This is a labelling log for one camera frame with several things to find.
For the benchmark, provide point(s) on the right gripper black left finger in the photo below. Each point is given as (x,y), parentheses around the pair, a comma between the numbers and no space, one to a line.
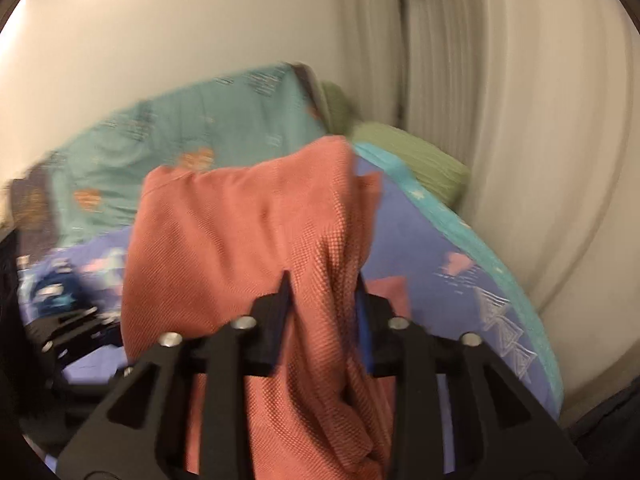
(139,430)

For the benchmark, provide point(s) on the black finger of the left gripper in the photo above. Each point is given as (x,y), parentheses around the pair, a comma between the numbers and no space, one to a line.
(83,347)

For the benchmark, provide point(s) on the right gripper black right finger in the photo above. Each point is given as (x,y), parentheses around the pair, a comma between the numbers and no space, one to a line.
(460,411)

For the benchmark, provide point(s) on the orange knit shirt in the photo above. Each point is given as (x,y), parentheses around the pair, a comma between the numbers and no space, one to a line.
(205,245)

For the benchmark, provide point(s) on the navy star patterned garment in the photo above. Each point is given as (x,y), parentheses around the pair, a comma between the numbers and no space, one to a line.
(58,291)

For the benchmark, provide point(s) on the dark grey patterned pillow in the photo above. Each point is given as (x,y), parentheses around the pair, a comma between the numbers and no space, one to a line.
(32,212)

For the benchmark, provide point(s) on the teal patterned pillow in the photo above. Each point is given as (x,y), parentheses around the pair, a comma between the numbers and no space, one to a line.
(230,121)

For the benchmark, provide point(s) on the purple patterned bedspread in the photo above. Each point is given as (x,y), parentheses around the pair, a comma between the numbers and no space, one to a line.
(453,282)

